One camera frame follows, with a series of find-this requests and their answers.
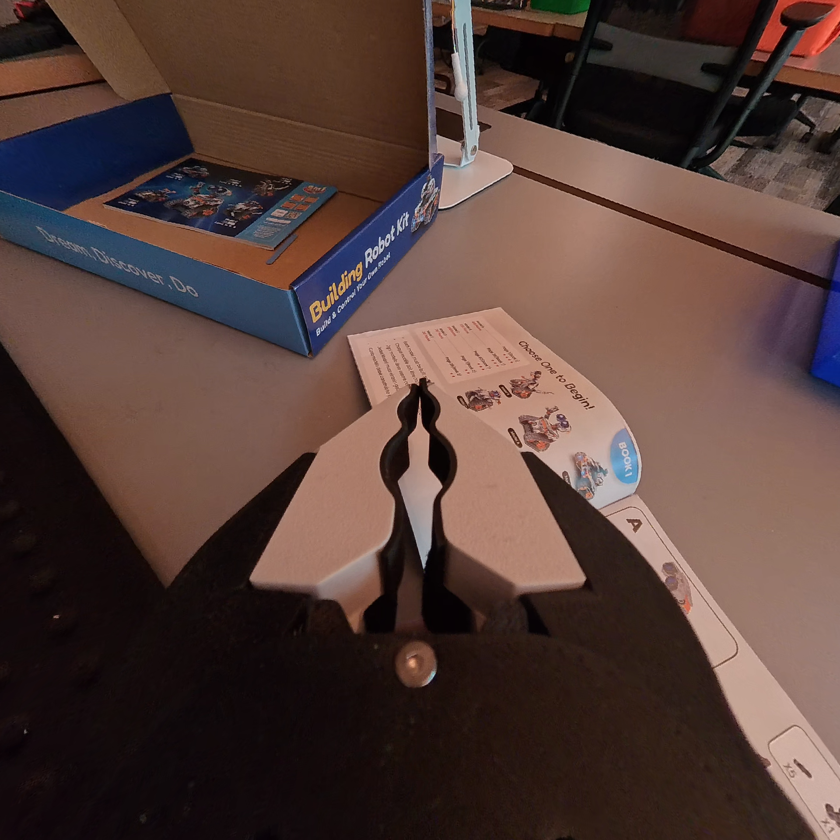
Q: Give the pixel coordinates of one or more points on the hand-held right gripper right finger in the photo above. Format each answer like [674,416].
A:
[505,518]

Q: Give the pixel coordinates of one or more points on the black perforated chair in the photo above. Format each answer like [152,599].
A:
[52,590]

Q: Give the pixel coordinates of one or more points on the blue cardboard kit box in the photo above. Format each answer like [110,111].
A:
[164,275]

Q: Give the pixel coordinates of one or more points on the white desk stand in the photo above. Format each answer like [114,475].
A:
[472,174]

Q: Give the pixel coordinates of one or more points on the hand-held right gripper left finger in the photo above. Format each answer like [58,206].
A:
[321,518]

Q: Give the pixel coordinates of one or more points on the orange storage container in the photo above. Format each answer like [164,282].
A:
[728,23]

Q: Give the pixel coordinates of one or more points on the brown background desk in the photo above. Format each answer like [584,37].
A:
[814,69]

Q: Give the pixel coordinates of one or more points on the white instruction booklet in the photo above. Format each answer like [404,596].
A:
[525,367]

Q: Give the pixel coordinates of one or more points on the blue plastic bin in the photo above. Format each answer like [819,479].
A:
[828,328]

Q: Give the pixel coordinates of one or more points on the black office chair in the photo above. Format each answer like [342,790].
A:
[630,111]

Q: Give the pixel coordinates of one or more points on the green bin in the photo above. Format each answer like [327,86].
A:
[558,5]

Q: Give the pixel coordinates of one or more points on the blue cover booklet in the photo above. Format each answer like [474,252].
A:
[216,200]

